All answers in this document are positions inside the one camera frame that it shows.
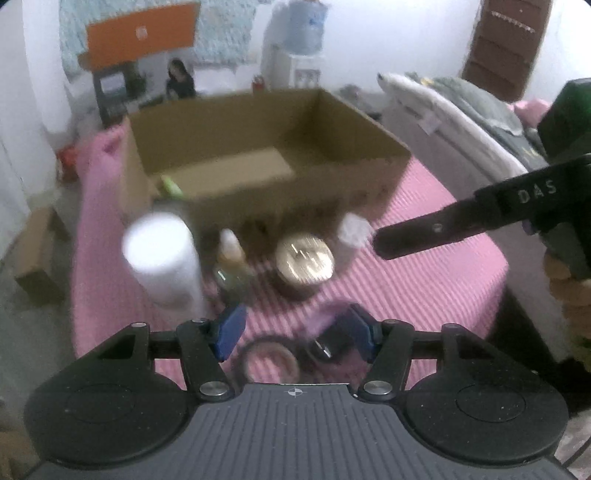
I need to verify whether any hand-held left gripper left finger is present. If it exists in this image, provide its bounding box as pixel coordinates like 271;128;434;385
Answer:
98;303;247;402

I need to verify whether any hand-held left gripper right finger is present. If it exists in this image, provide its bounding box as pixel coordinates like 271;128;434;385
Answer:
344;302;500;402

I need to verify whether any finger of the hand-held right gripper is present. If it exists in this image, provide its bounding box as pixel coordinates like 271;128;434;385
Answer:
372;195;485;260

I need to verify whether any black car key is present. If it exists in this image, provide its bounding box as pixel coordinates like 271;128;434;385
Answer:
305;323;355;366

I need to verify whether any black tape roll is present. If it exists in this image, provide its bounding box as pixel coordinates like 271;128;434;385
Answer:
238;338;302;384

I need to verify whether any purple plastic lid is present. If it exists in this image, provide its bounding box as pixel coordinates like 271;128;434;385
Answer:
306;300;354;336

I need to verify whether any green dropper bottle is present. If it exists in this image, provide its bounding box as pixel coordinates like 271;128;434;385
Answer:
212;228;254;301

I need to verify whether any white charger plug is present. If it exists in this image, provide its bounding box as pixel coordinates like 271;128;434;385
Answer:
336;213;375;248

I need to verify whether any dark jar with gold lid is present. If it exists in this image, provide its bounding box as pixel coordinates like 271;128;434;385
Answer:
274;233;335;298

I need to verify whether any white plastic bottle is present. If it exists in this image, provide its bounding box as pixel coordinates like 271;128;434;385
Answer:
121;211;206;311

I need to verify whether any brown cardboard box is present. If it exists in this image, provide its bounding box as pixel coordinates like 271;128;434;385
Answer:
119;88;413;236

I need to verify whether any person's right hand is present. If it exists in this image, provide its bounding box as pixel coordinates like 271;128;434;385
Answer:
544;250;591;361

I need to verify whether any pink checkered tablecloth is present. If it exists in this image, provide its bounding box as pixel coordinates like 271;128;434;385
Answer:
71;124;509;385

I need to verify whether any pink cloth item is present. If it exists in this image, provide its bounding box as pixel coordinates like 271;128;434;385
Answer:
509;98;553;126

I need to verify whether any pale quilt with label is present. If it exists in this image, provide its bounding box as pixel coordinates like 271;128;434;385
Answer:
385;85;531;188

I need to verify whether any grey blanket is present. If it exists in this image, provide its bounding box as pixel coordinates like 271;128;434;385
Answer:
431;76;551;172

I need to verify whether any white fluffy blanket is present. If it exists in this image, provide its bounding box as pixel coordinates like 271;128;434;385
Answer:
377;71;444;100

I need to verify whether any green lip balm tube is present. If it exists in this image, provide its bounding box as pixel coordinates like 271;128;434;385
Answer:
160;175;184;199

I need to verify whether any brown wooden door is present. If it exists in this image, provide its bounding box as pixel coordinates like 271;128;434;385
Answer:
462;0;553;103

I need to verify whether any small cardboard box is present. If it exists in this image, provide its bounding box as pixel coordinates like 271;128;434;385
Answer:
14;207;71;304

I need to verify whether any red packet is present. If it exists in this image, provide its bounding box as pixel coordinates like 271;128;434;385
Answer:
57;147;82;184

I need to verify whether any white curtain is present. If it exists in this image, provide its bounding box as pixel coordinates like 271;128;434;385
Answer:
0;0;66;261

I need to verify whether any orange printed appliance box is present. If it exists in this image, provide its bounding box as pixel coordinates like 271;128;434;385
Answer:
78;1;202;126

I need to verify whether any patterned wall cloth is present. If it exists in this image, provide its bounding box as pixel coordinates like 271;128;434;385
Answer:
59;0;260;80

